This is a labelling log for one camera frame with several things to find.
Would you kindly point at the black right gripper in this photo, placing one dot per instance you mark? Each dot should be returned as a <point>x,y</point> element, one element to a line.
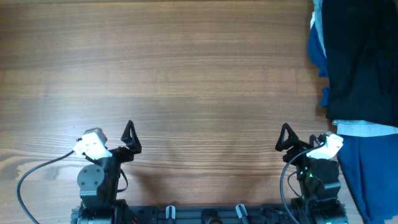
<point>299,146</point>

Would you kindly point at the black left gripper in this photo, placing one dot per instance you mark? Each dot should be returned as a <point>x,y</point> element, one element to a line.
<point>130,140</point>

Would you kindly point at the black shorts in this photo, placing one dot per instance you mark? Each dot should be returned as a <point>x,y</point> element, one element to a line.
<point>360,39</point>

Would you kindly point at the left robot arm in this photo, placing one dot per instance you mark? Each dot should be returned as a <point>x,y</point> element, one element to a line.
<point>98,182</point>

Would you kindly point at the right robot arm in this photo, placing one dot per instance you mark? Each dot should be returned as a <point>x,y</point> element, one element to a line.
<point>317,174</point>

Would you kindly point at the light blue denim shorts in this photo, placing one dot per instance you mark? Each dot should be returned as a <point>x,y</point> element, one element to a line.
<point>317,55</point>

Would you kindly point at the blue garment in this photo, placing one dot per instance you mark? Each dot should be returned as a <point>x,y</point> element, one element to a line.
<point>370,168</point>

